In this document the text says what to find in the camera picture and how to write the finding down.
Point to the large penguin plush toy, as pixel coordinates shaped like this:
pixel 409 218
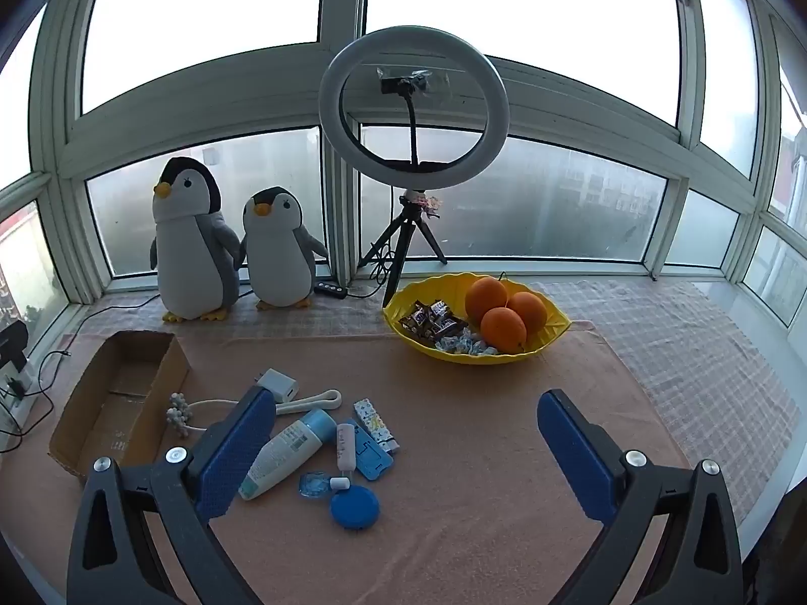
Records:
pixel 189 252

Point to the black inline remote control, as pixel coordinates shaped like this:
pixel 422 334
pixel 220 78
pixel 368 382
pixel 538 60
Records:
pixel 331 290

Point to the blue round compact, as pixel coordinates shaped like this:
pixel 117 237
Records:
pixel 355 507

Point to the clear blue small bottle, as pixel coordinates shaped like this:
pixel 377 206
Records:
pixel 313 485

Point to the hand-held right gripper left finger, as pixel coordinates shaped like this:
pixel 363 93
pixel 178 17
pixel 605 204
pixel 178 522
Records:
pixel 233 454

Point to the pile of brown wrapped chocolates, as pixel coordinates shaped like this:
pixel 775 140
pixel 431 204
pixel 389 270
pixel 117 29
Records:
pixel 435 321

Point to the small pink ornament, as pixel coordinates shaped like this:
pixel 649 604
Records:
pixel 432 207

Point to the small patterned box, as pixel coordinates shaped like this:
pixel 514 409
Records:
pixel 375 422

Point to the white window frame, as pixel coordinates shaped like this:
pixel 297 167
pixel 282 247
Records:
pixel 340 0

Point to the brown cardboard box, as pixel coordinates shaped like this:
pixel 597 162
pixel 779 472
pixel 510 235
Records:
pixel 113 391

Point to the white charger adapter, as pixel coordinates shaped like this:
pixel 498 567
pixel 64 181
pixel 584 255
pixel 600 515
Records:
pixel 280 384

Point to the white bottle with blue cap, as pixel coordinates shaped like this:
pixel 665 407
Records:
pixel 284 454

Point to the small penguin plush toy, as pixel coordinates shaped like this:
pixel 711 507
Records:
pixel 277 258

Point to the checked cloth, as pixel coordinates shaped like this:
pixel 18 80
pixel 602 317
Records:
pixel 681 353

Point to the pile of blue white candies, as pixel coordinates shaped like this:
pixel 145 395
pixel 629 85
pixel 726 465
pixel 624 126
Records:
pixel 463 345

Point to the white massager with grey balls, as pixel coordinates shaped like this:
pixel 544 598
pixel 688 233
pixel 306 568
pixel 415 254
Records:
pixel 176 416

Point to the small pink tube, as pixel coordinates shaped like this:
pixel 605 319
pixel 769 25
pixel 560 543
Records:
pixel 345 447

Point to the black power adapter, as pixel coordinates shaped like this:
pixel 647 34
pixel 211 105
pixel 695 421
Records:
pixel 12 343

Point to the white power strip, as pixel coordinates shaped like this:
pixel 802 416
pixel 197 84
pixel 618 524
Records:
pixel 22 406

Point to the yellow leaf-shaped bowl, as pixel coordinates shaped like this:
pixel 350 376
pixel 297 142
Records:
pixel 551 324

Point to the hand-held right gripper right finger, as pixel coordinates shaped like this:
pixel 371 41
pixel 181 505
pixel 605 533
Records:
pixel 577 460

